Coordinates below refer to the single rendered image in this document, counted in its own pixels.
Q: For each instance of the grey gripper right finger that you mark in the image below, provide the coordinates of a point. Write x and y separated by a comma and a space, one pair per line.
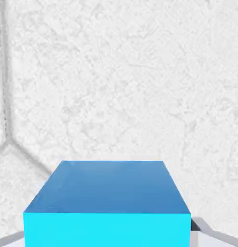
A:
211, 237

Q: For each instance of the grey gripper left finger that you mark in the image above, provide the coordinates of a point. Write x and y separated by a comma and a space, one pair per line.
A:
13, 241

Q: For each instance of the small blue cube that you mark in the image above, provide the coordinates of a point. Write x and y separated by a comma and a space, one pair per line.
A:
107, 212

